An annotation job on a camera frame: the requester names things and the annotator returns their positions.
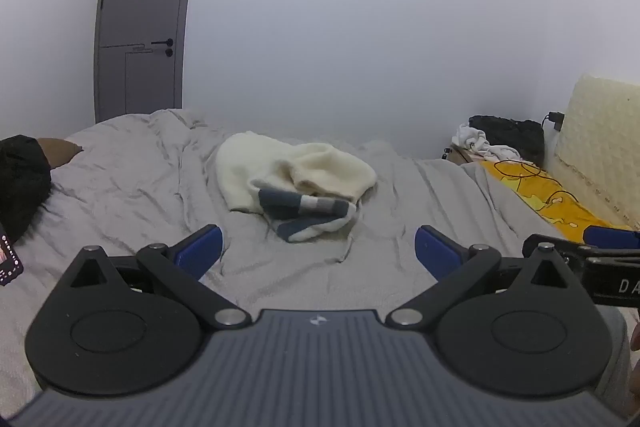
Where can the grey door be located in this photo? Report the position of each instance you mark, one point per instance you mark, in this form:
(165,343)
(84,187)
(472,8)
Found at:
(129,75)

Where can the person's right hand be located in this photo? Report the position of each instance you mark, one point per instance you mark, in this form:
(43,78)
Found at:
(635,338)

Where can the smartphone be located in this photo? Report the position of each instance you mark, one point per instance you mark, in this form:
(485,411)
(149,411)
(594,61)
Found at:
(11,266)

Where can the yellow cloth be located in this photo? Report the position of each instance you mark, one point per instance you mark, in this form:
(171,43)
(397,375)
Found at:
(547,197)

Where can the cardboard box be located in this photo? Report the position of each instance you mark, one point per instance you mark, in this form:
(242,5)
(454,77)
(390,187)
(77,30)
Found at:
(456,155)

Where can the black door handle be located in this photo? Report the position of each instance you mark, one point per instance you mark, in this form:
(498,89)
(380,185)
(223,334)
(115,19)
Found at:
(167,45)

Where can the white crumpled cloth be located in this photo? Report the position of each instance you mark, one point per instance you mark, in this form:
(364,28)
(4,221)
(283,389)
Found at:
(474,141)

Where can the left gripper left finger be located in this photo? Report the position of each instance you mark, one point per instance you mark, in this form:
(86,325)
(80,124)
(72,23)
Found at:
(115,326)

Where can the grey bed cover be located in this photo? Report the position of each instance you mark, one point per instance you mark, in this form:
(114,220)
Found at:
(147,179)

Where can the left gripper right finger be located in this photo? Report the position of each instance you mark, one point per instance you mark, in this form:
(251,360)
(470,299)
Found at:
(521,327)

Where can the cream sweater with blue stripes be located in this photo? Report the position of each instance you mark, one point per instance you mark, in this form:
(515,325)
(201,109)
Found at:
(303,190)

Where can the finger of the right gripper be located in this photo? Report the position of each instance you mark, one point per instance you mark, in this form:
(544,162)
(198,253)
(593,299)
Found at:
(581,252)
(611,238)

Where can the black wall charger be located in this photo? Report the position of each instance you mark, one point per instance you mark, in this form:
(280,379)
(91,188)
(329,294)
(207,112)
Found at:
(557,119)

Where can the cream foam pillow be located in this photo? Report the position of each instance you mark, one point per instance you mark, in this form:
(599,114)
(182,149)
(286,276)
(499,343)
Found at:
(596,155)

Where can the black garment pile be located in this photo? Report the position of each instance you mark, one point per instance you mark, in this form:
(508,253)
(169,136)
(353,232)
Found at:
(525,136)

